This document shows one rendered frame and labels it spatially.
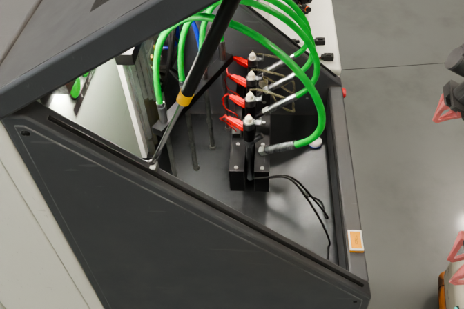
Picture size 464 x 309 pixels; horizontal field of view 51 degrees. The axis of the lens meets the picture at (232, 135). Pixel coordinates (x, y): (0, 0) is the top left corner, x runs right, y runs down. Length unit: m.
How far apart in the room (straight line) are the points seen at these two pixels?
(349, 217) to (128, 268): 0.51
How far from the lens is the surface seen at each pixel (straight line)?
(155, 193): 0.77
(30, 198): 0.86
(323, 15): 1.71
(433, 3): 3.84
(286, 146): 1.00
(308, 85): 0.87
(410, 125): 2.78
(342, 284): 1.00
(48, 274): 1.09
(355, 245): 1.10
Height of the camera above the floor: 1.89
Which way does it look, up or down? 46 degrees down
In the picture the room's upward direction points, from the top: 4 degrees counter-clockwise
